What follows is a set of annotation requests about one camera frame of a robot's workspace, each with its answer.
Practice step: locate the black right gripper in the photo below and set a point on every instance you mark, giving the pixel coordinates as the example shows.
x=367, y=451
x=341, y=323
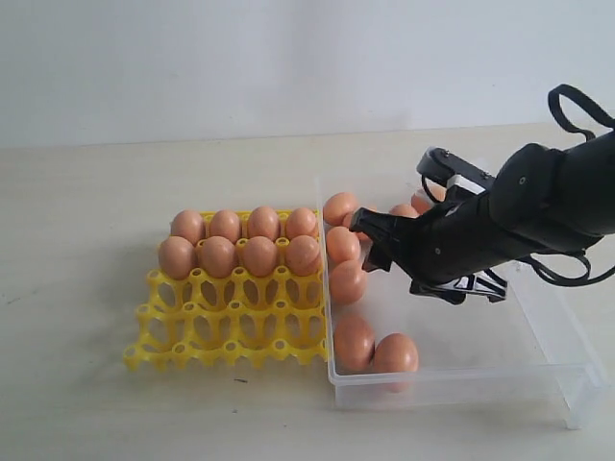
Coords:
x=448, y=253

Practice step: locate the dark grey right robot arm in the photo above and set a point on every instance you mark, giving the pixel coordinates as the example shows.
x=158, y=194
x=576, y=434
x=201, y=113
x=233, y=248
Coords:
x=542, y=202

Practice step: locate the clear plastic container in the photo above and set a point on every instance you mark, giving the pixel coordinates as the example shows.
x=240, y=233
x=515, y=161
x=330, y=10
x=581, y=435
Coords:
x=529, y=346

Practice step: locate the yellow plastic egg tray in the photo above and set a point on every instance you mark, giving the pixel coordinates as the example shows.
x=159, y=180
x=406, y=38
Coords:
x=204, y=319

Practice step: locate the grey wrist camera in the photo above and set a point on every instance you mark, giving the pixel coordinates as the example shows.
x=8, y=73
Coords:
x=462, y=179

